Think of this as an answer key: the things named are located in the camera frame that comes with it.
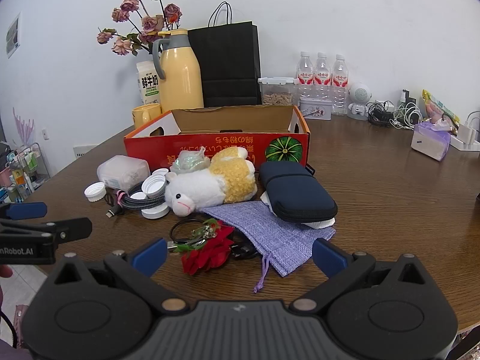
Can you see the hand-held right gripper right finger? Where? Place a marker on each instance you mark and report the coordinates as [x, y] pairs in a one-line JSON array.
[[330, 257]]

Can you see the purple tissue pack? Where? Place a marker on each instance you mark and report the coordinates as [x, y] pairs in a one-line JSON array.
[[431, 142]]

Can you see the wall poster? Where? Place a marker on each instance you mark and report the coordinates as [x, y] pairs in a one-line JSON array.
[[12, 35]]

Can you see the white lid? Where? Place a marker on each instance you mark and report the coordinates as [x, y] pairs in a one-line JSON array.
[[155, 213]]

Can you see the small spray bottle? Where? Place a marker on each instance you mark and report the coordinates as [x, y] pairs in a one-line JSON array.
[[405, 99]]

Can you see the white robot speaker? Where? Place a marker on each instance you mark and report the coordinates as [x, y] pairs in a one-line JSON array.
[[360, 95]]

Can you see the white cloth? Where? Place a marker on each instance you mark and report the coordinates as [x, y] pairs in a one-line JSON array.
[[318, 225]]

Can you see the white yellow plush sheep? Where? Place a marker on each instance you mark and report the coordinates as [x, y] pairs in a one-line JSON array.
[[210, 183]]

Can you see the small black clip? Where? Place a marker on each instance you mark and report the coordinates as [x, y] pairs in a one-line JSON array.
[[243, 251]]

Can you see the colourful snack packet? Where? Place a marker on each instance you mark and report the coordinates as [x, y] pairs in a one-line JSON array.
[[438, 107]]

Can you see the white tin box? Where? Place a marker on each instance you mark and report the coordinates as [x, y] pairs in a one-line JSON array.
[[315, 109]]

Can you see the black paper bag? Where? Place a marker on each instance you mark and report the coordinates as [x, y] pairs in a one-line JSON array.
[[228, 63]]

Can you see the clear plastic tub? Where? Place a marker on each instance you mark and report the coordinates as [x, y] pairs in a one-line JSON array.
[[120, 172]]

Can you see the dried rose bouquet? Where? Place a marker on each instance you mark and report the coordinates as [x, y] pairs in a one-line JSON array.
[[152, 24]]

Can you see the iridescent plastic wrap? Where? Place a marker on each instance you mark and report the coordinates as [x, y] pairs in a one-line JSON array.
[[189, 163]]

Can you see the white wall vent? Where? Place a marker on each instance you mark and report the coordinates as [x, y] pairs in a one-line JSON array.
[[84, 152]]

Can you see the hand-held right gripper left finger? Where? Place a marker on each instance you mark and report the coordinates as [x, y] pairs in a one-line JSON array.
[[150, 255]]

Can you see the red artificial rose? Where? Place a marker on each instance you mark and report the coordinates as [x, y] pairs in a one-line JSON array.
[[206, 257]]

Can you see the clear water bottle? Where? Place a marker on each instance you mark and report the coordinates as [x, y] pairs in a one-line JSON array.
[[340, 82], [322, 77], [305, 77]]

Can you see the yellow thermos jug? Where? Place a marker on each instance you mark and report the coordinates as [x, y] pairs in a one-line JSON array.
[[180, 78]]

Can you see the white milk carton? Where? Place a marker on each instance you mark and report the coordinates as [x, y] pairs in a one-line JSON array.
[[148, 82]]

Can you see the white wall socket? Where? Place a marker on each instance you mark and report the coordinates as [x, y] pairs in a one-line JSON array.
[[45, 133]]

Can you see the purple flower wall decal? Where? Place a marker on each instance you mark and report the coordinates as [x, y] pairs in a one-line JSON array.
[[23, 129]]

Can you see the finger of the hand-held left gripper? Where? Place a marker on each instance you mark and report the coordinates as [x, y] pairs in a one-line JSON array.
[[71, 228], [28, 210]]

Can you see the metal trolley rack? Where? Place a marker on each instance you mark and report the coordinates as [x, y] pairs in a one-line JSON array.
[[26, 172]]

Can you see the navy zip case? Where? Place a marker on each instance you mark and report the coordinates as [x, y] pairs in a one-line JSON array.
[[292, 191]]

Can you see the red cardboard box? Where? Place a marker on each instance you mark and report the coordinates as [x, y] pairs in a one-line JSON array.
[[225, 146]]

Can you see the person's left hand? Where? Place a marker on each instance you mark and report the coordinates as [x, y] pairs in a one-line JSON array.
[[4, 271]]

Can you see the white power strip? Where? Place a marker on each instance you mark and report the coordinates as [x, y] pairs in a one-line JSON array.
[[465, 133]]

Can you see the yellow mug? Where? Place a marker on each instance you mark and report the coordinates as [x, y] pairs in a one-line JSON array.
[[144, 114]]

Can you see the clear snack container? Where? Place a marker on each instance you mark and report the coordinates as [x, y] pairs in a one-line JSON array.
[[277, 97]]

